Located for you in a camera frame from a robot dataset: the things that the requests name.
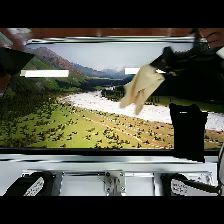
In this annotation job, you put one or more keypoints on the cream shirt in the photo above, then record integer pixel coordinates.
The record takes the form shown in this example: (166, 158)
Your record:
(141, 86)

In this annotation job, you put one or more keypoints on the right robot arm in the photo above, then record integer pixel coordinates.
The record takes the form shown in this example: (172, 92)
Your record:
(186, 58)

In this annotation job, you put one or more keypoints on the silver frame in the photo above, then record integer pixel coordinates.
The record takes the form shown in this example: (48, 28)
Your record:
(113, 166)

